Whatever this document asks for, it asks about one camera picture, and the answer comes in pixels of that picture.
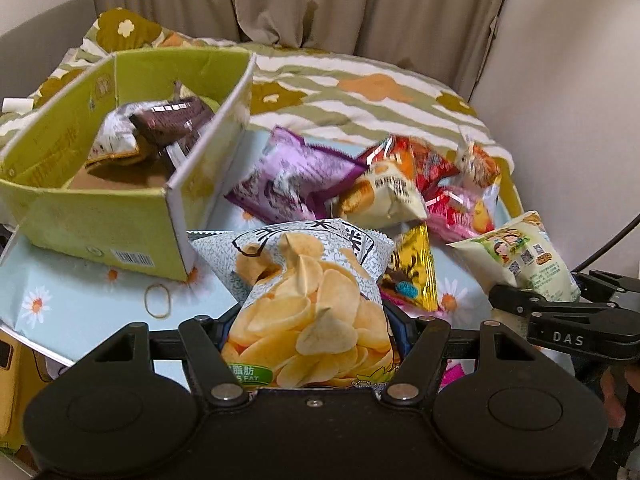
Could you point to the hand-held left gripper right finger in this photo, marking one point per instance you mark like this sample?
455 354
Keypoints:
431 341

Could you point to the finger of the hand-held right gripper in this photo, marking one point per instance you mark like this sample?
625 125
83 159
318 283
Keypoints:
515 301
607 285

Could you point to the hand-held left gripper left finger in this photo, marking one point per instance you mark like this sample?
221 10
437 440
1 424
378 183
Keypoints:
200 341

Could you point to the white green snack packet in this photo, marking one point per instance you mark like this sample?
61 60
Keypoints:
525 255

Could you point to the pink snack packet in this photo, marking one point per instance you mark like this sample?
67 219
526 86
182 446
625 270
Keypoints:
460 212

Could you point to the potato chips bag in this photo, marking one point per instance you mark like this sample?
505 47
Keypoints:
310 300

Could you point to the small orange snack packet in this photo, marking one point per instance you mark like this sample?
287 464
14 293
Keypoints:
480 165

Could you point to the green cardboard box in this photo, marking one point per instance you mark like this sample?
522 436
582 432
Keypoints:
100 230

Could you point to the cream bread snack packet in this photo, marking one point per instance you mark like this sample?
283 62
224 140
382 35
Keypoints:
390 195

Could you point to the red snack packet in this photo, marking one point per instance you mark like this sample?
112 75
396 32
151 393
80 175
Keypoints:
432 162

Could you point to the purple snack packet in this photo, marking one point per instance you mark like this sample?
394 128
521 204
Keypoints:
295 175

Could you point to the person's right hand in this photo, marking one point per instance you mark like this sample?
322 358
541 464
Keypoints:
614 395

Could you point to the rubber band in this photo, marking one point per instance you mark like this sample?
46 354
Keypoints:
145 299

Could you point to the gold snack packet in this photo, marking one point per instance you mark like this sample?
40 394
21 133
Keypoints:
410 270

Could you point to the daisy print tablecloth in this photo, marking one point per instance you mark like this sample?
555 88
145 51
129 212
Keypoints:
75 300

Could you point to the yellow object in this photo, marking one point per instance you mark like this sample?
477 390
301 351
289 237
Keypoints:
20 390

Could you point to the white brown snack packet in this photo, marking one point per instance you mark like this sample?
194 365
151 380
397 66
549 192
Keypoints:
112 135

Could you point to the striped floral blanket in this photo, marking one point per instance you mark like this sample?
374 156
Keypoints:
350 90

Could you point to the white paper roll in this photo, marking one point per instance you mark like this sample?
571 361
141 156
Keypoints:
17 105

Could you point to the beige curtain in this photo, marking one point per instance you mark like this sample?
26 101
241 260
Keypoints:
350 0

